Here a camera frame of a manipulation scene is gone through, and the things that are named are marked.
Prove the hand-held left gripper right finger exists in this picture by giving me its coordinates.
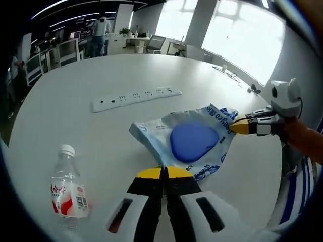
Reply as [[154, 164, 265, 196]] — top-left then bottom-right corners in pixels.
[[163, 165, 256, 242]]

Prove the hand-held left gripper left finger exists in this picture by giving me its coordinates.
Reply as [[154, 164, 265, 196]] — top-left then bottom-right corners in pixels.
[[95, 167, 166, 242]]

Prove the plastic packet with blue pad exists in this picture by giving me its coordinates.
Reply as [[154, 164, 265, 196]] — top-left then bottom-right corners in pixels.
[[129, 103, 239, 183]]

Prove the clear plastic water bottle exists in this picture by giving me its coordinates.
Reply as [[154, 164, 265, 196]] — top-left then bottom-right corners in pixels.
[[51, 144, 90, 229]]

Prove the blue white striped panel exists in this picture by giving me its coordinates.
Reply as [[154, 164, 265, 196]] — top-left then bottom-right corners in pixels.
[[277, 155, 319, 227]]

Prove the white power strip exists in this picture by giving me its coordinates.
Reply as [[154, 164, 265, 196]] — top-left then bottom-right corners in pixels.
[[90, 85, 183, 114]]

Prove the grey office chair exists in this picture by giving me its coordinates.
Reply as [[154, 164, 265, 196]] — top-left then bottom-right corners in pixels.
[[146, 35, 167, 54]]

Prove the thin loose cable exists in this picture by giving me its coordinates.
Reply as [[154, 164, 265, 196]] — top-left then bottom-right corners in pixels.
[[212, 65, 242, 83]]

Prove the white frame chair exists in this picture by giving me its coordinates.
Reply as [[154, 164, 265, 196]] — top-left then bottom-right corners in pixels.
[[54, 37, 85, 68]]

